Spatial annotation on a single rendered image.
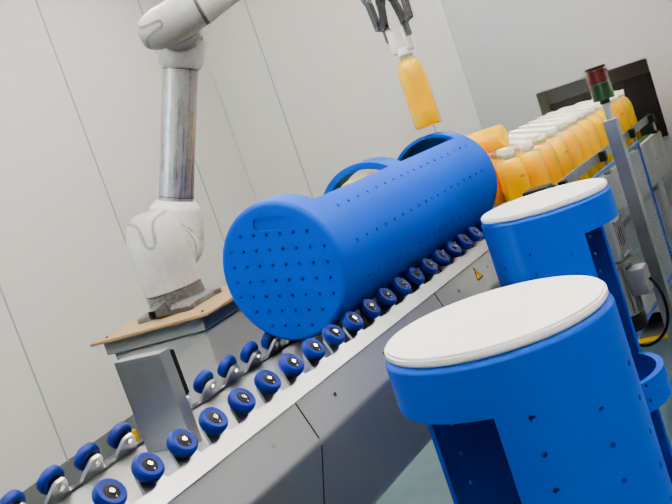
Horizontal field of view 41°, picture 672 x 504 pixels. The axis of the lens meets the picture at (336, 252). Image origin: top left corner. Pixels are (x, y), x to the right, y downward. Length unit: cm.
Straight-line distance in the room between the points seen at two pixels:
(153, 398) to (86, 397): 394
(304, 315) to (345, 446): 29
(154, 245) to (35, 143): 325
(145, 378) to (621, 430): 72
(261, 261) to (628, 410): 90
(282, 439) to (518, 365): 58
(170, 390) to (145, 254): 104
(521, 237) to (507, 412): 92
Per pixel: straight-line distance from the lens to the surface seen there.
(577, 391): 100
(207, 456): 134
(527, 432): 100
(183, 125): 258
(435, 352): 101
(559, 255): 187
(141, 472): 125
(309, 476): 150
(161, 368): 139
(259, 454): 141
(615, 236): 253
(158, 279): 239
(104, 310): 562
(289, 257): 172
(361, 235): 174
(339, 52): 706
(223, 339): 234
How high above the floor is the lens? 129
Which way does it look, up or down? 7 degrees down
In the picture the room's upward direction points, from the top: 19 degrees counter-clockwise
